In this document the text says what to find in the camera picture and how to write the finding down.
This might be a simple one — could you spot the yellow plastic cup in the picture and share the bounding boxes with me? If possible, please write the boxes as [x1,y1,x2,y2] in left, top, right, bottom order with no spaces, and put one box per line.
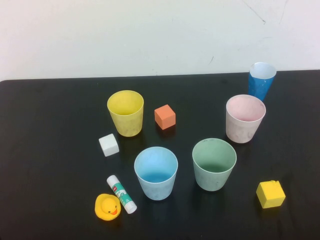
[107,90,145,138]

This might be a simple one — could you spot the yellow foam cube chipped corner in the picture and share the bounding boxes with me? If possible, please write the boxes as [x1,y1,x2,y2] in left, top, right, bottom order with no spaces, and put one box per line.
[255,180,287,210]

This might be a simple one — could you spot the light blue plastic cup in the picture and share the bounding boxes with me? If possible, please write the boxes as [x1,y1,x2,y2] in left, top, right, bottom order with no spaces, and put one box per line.
[133,146,179,201]

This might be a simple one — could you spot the yellow rubber duck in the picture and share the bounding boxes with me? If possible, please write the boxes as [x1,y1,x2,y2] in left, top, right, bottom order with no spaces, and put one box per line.
[94,193,123,221]

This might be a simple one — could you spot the orange foam cube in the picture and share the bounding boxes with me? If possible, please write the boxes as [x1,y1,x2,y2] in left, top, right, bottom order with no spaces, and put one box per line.
[154,104,176,131]

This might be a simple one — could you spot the pink plastic cup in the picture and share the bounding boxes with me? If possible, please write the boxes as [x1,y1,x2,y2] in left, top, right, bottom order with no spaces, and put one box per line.
[225,94,267,145]

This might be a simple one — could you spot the blue paper cone cup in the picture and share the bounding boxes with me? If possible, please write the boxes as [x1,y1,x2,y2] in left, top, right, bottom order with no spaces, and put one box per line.
[247,62,278,102]

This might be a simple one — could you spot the white green glue stick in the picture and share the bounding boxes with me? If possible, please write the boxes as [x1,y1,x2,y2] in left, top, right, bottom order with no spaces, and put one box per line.
[106,174,138,215]

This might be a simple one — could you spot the white foam cube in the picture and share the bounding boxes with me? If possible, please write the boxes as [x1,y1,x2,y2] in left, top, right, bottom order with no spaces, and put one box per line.
[98,133,120,158]

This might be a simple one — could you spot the green plastic cup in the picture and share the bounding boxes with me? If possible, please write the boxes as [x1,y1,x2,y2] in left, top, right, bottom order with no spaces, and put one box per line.
[191,137,238,192]

